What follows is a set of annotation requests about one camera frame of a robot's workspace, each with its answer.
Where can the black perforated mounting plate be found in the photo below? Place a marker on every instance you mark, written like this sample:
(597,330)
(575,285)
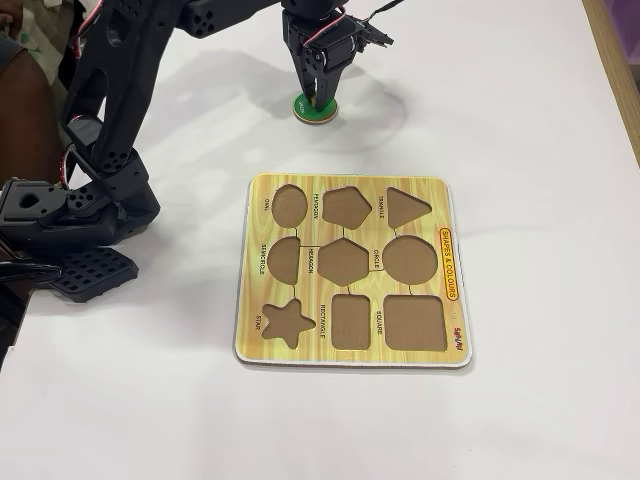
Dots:
(95,275)

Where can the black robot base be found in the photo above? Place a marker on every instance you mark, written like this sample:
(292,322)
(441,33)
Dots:
(50,220)

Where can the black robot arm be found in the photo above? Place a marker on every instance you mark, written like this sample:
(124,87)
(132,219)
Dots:
(130,100)

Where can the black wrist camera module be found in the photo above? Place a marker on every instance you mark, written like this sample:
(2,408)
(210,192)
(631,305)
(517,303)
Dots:
(375,36)

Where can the green circle piece yellow pin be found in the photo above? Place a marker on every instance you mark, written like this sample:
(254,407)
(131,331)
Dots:
(305,114)

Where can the wooden shape puzzle board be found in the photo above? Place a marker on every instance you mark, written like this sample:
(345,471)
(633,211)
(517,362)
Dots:
(310,350)

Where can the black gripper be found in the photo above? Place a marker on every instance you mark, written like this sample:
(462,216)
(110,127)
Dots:
(314,64)

